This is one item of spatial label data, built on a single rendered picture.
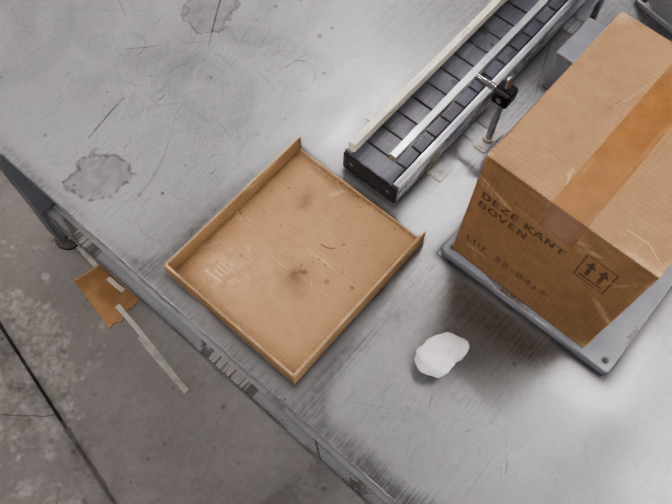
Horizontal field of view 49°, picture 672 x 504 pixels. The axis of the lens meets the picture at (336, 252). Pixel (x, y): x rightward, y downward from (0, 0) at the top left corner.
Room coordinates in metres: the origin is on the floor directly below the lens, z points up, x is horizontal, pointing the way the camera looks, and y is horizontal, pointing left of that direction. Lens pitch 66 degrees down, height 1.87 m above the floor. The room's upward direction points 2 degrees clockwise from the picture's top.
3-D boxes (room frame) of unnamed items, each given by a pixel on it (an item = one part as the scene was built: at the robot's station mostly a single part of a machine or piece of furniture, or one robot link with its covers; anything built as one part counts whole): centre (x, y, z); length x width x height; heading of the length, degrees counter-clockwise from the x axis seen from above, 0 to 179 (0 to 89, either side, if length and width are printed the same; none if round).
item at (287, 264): (0.46, 0.06, 0.85); 0.30 x 0.26 x 0.04; 141
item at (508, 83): (0.70, -0.23, 0.91); 0.07 x 0.03 x 0.16; 51
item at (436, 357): (0.30, -0.16, 0.85); 0.08 x 0.07 x 0.04; 93
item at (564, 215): (0.51, -0.36, 0.99); 0.30 x 0.24 x 0.27; 140
